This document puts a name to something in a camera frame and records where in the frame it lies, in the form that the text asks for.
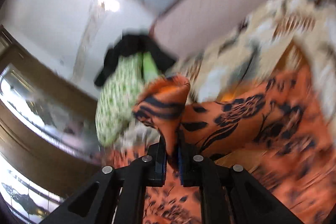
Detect leaf print beige blanket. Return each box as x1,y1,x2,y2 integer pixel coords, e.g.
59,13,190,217
173,0,335,121

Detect wooden framed glass cabinet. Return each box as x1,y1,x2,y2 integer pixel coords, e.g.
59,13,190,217
1,28,101,223

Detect green patterned white pillow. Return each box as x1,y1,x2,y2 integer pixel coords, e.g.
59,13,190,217
95,53,161,150

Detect orange floral garment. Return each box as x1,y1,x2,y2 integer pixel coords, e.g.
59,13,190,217
133,67,335,223

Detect black garment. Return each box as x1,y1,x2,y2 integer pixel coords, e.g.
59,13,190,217
94,34,177,88

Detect pink bolster cushion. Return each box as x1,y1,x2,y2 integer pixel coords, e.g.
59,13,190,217
151,0,267,57

